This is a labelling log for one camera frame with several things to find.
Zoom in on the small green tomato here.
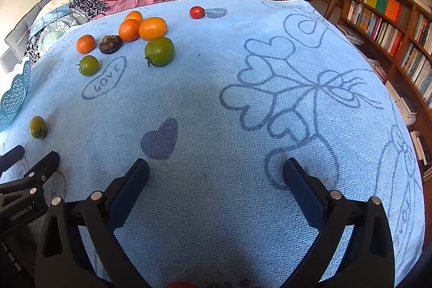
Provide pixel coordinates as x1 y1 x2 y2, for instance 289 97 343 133
76 55 100 77

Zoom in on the blue lace-pattern basket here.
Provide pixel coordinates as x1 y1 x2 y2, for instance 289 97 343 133
0 59 32 133

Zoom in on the large oval orange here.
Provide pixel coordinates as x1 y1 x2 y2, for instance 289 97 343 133
139 17 168 41

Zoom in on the small orange tangerine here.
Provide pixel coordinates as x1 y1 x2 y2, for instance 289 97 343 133
76 35 97 55

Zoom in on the wooden bookshelf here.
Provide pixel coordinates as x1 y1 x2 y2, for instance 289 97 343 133
337 0 432 115

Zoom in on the light blue printed blanket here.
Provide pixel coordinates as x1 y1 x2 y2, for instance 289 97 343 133
0 0 425 288

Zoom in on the large green tomato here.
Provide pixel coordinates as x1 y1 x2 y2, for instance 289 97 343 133
144 36 175 67

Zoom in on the leopard print cloth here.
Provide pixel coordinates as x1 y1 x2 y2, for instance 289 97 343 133
69 0 111 22

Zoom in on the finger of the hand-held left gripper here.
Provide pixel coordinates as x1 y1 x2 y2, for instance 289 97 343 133
0 145 25 174
0 151 60 200

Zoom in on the dark brown wrinkled fruit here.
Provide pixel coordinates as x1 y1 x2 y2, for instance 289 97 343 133
99 35 123 55

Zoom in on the yellowish green tomato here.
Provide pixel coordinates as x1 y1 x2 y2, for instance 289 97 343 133
29 116 48 140

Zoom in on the floor stack of books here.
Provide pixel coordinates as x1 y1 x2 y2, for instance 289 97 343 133
385 80 418 127

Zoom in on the black white patterned cloth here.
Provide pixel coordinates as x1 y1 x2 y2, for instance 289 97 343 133
25 38 43 67

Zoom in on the dark orange tangerine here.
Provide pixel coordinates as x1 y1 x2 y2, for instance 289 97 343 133
118 19 141 42

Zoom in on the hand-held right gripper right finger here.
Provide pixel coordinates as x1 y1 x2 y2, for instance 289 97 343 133
283 158 395 288

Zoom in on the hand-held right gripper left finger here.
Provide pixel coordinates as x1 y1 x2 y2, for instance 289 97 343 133
35 158 150 288

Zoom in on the pale floral quilt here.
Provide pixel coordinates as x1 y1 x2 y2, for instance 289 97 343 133
30 1 89 49

